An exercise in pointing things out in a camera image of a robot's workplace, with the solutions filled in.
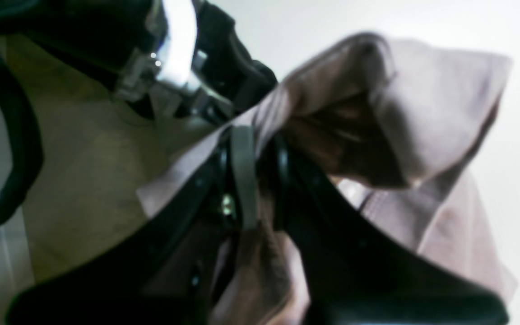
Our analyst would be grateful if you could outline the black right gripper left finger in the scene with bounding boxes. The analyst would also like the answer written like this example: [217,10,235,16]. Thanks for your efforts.
[6,126,257,325]

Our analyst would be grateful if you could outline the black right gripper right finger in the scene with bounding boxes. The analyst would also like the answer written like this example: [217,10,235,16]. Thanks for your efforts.
[264,135,508,325]

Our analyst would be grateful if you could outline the mauve pink t-shirt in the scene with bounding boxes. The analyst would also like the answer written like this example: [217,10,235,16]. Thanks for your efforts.
[140,34,506,325]

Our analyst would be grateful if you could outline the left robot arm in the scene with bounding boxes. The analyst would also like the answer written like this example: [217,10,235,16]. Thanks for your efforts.
[0,0,277,226]

